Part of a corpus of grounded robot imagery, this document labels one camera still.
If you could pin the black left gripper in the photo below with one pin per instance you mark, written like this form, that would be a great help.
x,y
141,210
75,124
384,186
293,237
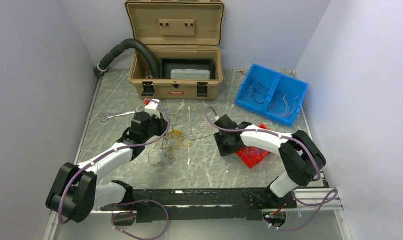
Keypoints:
x,y
162,123

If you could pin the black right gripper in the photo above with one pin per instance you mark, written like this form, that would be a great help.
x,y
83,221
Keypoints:
x,y
222,149

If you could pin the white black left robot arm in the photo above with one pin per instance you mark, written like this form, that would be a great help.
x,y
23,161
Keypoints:
x,y
91,172

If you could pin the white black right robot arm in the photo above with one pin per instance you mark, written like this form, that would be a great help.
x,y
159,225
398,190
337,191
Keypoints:
x,y
302,159

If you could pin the red plastic bin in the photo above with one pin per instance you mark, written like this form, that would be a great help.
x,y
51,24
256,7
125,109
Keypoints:
x,y
251,156

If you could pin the black left toolbox latch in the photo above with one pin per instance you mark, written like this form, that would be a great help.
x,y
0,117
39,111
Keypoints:
x,y
148,89

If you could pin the black toolbox latch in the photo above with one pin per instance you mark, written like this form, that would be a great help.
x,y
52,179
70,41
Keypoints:
x,y
148,89
202,89

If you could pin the silver combination wrench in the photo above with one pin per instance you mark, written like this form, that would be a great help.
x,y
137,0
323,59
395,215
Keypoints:
x,y
108,116

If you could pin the black right toolbox latch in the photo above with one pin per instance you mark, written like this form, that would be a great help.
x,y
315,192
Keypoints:
x,y
202,89

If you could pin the grey case in toolbox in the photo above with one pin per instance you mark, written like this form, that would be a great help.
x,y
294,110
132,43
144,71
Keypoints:
x,y
190,74

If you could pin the blue divided plastic bin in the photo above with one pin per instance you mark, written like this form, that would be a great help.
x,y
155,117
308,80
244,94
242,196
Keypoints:
x,y
272,95

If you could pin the black tray in toolbox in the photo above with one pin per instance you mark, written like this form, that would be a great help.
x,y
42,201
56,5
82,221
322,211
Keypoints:
x,y
169,64

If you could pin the small red screwdriver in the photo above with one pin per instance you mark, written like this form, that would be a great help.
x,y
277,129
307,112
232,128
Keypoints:
x,y
240,71

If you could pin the tan plastic toolbox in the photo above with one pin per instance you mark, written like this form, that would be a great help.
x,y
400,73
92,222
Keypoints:
x,y
176,29

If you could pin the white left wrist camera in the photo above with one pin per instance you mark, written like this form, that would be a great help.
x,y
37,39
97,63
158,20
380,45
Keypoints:
x,y
152,107

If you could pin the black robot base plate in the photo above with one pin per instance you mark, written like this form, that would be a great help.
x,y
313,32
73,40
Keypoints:
x,y
202,204

